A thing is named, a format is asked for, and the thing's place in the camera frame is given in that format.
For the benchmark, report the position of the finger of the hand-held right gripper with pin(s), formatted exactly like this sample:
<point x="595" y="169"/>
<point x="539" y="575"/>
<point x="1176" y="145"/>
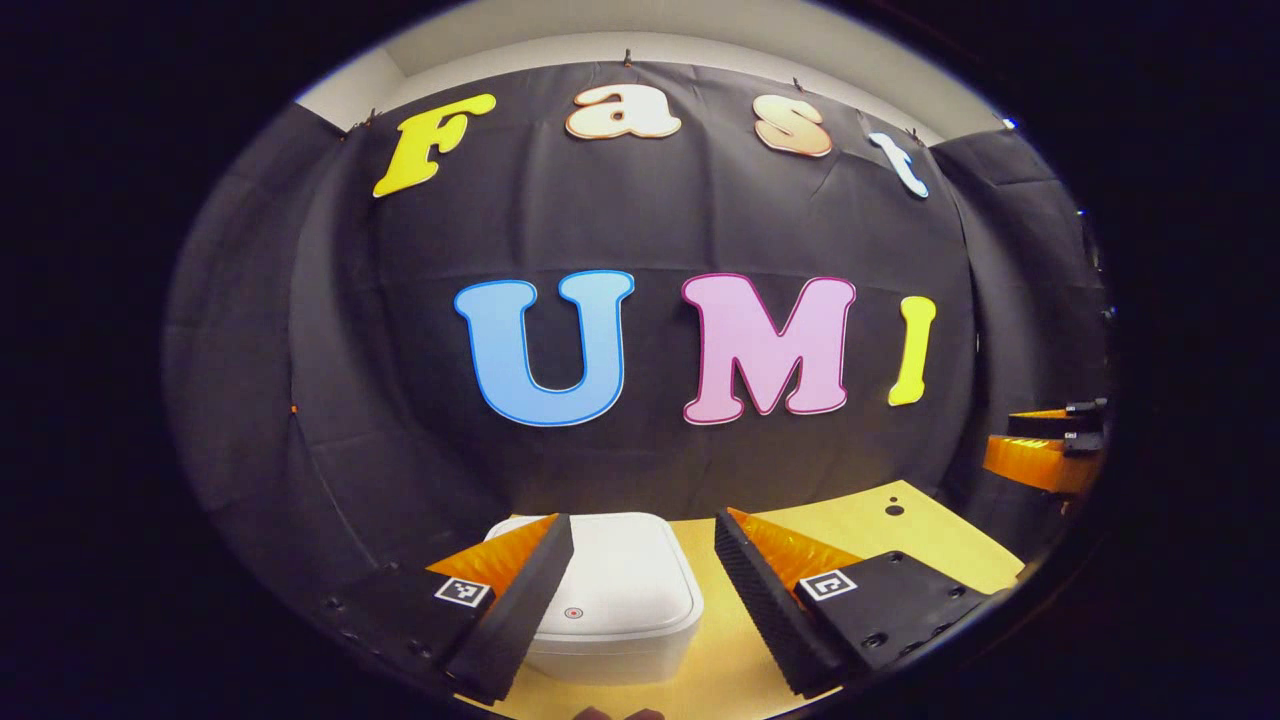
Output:
<point x="1050" y="426"/>
<point x="1035" y="462"/>

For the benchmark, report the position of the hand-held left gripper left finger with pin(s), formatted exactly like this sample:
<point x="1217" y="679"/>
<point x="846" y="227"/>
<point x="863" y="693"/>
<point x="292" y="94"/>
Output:
<point x="525" y="610"/>

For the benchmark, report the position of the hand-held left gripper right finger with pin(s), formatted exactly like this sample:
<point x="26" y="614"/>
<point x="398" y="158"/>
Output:
<point x="765" y="610"/>

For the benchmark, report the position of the white desktop garbage bin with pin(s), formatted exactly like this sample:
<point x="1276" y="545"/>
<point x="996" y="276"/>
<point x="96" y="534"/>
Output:
<point x="625" y="580"/>

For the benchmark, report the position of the wooden desktop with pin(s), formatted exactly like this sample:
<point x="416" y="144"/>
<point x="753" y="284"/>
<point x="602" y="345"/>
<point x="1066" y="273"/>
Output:
<point x="930" y="545"/>

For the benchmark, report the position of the black backdrop cloth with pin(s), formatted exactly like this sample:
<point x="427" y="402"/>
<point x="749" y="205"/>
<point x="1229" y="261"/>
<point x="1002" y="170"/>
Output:
<point x="650" y="220"/>

